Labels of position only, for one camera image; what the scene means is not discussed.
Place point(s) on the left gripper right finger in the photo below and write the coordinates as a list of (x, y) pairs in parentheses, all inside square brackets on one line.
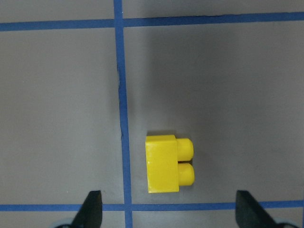
[(250, 214)]

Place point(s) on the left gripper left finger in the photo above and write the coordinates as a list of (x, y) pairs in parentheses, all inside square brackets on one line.
[(90, 214)]

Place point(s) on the yellow toy block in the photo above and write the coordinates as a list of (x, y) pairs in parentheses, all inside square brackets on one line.
[(168, 163)]

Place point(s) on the brown paper table cover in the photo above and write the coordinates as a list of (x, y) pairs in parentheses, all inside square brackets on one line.
[(84, 82)]

